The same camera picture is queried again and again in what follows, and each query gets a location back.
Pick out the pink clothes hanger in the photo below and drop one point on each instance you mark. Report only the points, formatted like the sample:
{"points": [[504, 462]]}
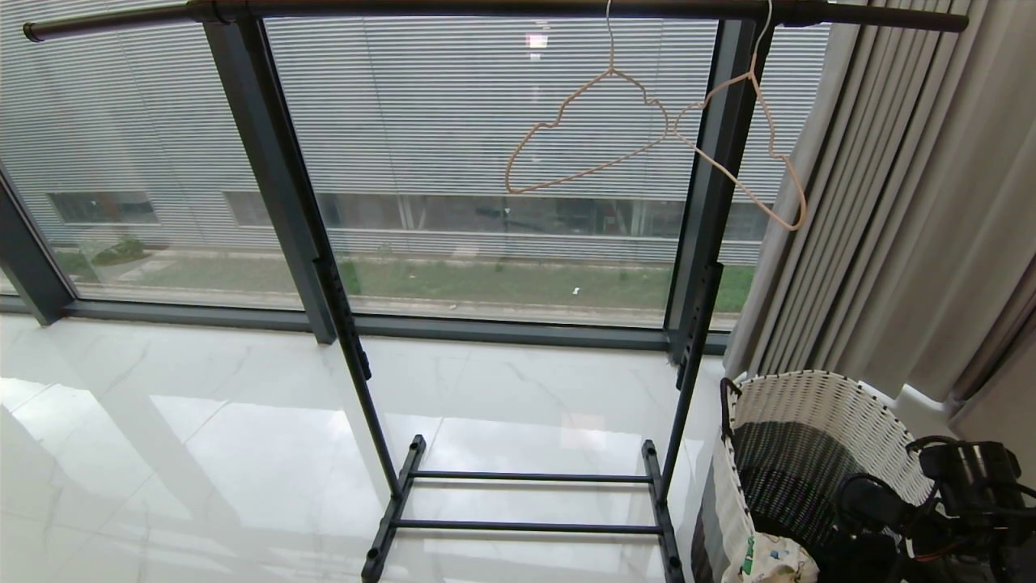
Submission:
{"points": [[752, 75], [611, 48]]}

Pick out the black clothes rack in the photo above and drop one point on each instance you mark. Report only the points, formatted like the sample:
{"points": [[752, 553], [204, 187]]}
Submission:
{"points": [[526, 478]]}

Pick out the white laundry basket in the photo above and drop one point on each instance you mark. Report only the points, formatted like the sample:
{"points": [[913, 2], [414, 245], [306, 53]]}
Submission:
{"points": [[817, 421]]}

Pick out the cream printed garment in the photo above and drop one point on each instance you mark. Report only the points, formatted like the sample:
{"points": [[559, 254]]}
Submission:
{"points": [[769, 563]]}

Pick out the beige curtain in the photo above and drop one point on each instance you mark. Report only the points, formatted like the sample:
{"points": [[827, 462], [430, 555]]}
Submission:
{"points": [[906, 202]]}

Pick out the window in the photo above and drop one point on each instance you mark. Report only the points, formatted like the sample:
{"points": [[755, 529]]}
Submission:
{"points": [[121, 121]]}

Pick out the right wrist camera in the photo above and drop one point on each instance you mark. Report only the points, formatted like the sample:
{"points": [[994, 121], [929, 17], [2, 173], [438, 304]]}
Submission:
{"points": [[870, 502]]}

